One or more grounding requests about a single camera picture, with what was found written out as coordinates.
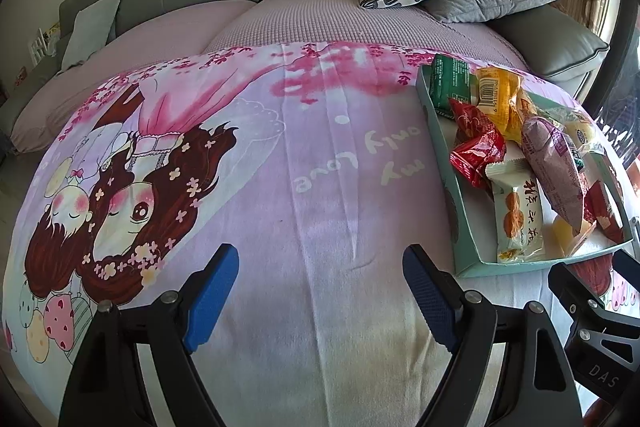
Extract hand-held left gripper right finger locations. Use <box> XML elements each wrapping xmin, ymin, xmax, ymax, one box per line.
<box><xmin>402</xmin><ymin>244</ymin><xmax>583</xmax><ymax>427</ymax></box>

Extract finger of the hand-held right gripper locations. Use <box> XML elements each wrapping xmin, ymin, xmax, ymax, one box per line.
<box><xmin>610</xmin><ymin>249</ymin><xmax>640</xmax><ymax>288</ymax></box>
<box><xmin>547</xmin><ymin>261</ymin><xmax>640</xmax><ymax>348</ymax></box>

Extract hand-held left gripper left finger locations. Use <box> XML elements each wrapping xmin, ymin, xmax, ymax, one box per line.
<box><xmin>59</xmin><ymin>243</ymin><xmax>240</xmax><ymax>427</ymax></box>

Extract red patterned packet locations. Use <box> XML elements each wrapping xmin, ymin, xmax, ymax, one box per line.
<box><xmin>582</xmin><ymin>179</ymin><xmax>626</xmax><ymax>243</ymax></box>

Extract teal rimmed cardboard tray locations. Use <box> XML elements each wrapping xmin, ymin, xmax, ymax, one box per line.
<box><xmin>416</xmin><ymin>63</ymin><xmax>633</xmax><ymax>279</ymax></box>

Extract red snack packet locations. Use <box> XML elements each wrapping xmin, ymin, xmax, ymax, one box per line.
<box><xmin>447</xmin><ymin>97</ymin><xmax>507</xmax><ymax>190</ymax></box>

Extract yellow snack packet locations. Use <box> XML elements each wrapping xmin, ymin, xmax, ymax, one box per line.
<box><xmin>472</xmin><ymin>64</ymin><xmax>526</xmax><ymax>142</ymax></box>

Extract small jelly cup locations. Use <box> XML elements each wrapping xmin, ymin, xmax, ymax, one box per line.
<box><xmin>552</xmin><ymin>214</ymin><xmax>593</xmax><ymax>258</ymax></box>

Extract white cookie snack packet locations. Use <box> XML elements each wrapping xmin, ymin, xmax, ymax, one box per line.
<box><xmin>486</xmin><ymin>159</ymin><xmax>547</xmax><ymax>264</ymax></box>

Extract purple pink snack packet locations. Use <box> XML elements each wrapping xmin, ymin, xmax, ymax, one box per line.
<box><xmin>521</xmin><ymin>116</ymin><xmax>586</xmax><ymax>228</ymax></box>

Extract pink cartoon printed blanket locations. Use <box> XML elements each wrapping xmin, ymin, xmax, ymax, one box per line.
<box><xmin>0</xmin><ymin>42</ymin><xmax>640</xmax><ymax>427</ymax></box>

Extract green snack box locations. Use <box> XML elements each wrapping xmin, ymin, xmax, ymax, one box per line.
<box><xmin>430</xmin><ymin>53</ymin><xmax>480</xmax><ymax>118</ymax></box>

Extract light green pillow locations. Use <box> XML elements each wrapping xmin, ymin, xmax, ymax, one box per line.
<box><xmin>59</xmin><ymin>0</ymin><xmax>125</xmax><ymax>72</ymax></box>

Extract pink waffle sofa cover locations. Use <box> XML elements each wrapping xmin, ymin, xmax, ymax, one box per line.
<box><xmin>10</xmin><ymin>0</ymin><xmax>531</xmax><ymax>152</ymax></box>

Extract pile of white papers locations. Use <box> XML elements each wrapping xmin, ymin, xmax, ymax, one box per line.
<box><xmin>27</xmin><ymin>21</ymin><xmax>63</xmax><ymax>65</ymax></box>

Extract black door frame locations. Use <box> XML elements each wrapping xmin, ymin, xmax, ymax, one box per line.
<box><xmin>605</xmin><ymin>0</ymin><xmax>640</xmax><ymax>108</ymax></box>

